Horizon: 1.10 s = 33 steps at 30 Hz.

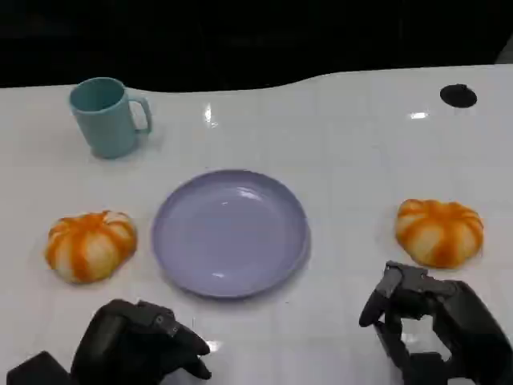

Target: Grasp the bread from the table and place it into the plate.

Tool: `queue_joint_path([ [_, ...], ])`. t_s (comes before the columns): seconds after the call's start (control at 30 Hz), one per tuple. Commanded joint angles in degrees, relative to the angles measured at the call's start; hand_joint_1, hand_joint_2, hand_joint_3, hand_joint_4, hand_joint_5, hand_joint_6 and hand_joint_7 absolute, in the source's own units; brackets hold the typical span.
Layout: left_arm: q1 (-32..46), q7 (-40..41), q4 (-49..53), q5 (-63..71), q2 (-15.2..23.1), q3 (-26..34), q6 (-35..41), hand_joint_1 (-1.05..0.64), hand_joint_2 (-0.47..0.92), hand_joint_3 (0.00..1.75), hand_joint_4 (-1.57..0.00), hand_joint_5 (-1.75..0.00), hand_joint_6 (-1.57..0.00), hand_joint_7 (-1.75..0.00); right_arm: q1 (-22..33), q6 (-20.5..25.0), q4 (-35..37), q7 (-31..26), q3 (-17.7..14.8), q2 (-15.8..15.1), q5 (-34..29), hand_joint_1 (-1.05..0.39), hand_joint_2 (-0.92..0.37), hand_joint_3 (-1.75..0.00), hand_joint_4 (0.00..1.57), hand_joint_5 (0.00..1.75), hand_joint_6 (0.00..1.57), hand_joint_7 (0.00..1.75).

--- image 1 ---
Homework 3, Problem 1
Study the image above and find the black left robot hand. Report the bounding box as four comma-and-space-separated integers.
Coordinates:
70, 298, 212, 385

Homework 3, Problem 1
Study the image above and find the orange and white toy bread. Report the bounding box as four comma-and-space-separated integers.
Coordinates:
395, 198, 485, 270
43, 209, 139, 285

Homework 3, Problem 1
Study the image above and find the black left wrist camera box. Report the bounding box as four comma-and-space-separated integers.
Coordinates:
6, 351, 72, 385

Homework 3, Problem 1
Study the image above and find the black round table grommet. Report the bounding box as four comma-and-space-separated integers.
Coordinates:
439, 83, 479, 108

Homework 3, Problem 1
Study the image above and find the pale green mug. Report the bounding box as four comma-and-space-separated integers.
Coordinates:
68, 77, 154, 160

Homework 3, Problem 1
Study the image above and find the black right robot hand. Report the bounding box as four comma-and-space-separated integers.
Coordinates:
358, 260, 513, 385

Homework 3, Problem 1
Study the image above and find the lilac plate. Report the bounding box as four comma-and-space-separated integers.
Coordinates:
151, 168, 312, 300

